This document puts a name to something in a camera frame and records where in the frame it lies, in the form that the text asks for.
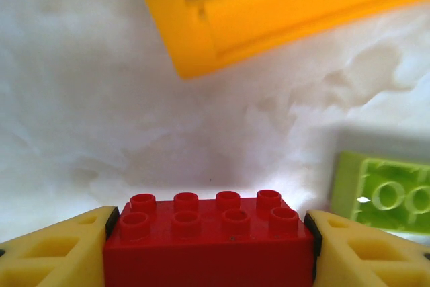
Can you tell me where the orange plastic bin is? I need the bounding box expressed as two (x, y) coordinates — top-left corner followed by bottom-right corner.
(130, 0), (430, 80)

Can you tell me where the red lego brick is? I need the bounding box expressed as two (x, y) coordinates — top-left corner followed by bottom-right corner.
(102, 190), (316, 287)

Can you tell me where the green lego brick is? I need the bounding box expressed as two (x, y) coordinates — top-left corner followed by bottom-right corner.
(331, 151), (430, 236)

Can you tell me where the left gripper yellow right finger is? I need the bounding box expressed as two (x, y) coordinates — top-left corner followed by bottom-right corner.
(304, 208), (430, 287)

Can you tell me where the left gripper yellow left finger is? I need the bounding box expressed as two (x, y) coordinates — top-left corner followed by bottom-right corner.
(0, 205), (120, 287)

